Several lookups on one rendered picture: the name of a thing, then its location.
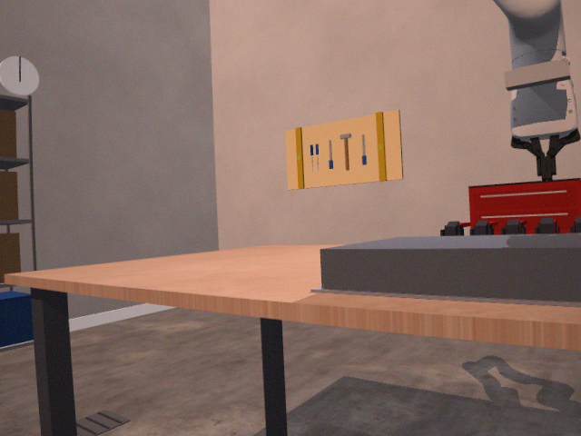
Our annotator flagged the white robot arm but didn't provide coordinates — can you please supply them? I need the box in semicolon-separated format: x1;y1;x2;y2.
493;0;570;91

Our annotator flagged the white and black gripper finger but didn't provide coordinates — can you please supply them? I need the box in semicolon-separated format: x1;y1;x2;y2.
511;136;547;181
546;128;580;181

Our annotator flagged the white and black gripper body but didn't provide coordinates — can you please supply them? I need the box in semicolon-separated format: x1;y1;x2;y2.
510;79;578;142

